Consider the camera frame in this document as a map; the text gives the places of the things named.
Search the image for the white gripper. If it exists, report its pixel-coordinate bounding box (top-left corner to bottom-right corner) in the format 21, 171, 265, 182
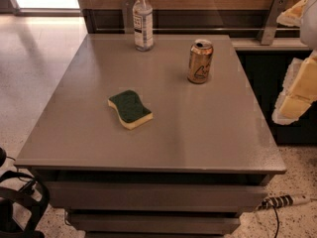
271, 0, 317, 125

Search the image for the orange soda can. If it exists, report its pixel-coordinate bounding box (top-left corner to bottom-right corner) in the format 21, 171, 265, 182
187, 39, 214, 84

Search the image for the white power strip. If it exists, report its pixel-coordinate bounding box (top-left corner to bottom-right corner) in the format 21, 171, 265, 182
258, 194, 311, 210

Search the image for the clear plastic water bottle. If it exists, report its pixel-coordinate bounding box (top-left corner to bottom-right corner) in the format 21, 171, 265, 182
133, 0, 154, 52

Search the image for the grey drawer cabinet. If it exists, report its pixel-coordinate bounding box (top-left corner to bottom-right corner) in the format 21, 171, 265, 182
17, 35, 285, 238

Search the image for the green and yellow sponge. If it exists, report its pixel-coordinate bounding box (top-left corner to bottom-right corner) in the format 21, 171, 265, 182
108, 90, 154, 130

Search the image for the right metal wall bracket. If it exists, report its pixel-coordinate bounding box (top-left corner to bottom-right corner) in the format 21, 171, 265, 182
257, 0, 288, 46

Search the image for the metal wall bracket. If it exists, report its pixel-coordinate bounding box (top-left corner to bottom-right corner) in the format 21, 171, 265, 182
257, 0, 288, 46
121, 0, 135, 34

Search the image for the black power cable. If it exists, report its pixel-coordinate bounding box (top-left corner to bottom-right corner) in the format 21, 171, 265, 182
272, 205, 281, 238

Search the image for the left metal wall bracket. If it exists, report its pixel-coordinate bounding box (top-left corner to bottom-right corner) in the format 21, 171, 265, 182
121, 0, 135, 34

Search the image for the black strap bag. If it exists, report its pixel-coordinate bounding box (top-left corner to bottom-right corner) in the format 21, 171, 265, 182
0, 147, 51, 238

